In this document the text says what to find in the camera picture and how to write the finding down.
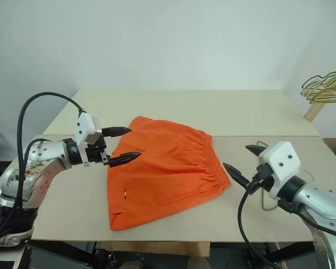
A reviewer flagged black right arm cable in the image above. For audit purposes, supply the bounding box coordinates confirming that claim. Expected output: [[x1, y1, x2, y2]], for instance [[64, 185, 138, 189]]
[[237, 165, 278, 269]]

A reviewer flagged green wire hanger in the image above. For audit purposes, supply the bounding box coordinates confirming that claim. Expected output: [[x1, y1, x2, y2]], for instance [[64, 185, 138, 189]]
[[254, 141, 315, 211]]

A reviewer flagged yellow wire hanger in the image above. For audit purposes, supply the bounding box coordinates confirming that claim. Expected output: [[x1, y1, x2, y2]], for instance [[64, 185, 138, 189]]
[[304, 73, 336, 99], [307, 84, 336, 106]]

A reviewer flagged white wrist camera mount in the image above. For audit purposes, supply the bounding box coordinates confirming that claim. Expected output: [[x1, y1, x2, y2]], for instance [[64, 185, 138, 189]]
[[259, 141, 302, 200], [74, 111, 104, 168]]

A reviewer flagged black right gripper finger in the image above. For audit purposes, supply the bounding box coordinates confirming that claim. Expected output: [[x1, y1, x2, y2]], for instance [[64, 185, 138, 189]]
[[222, 162, 255, 193], [245, 144, 266, 158]]

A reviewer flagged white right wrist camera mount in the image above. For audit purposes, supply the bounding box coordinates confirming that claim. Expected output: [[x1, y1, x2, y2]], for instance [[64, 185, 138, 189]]
[[259, 141, 302, 200]]

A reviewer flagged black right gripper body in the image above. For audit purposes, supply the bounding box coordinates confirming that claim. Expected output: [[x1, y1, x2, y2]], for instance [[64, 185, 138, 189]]
[[248, 163, 276, 194]]

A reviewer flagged dark wire hanger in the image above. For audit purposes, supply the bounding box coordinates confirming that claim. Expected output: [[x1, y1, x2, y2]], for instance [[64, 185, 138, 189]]
[[301, 69, 336, 98]]

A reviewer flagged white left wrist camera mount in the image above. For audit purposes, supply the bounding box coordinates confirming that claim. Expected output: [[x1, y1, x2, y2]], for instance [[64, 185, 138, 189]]
[[74, 111, 104, 168]]

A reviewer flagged wooden hanger rack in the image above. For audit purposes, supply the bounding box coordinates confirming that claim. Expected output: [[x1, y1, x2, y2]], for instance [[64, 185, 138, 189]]
[[304, 54, 336, 122]]

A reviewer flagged orange shirt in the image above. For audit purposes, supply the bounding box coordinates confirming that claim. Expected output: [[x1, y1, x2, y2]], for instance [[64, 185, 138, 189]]
[[106, 115, 232, 231]]

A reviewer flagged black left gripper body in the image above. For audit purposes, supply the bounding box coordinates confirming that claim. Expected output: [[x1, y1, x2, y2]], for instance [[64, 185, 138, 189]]
[[83, 135, 109, 165]]

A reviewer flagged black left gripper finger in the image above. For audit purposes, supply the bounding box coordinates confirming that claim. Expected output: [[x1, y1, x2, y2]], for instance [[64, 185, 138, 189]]
[[100, 151, 143, 168], [101, 126, 133, 138]]

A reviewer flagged black table frame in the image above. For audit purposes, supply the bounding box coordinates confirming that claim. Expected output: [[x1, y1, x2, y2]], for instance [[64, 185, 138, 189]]
[[25, 240, 314, 269]]

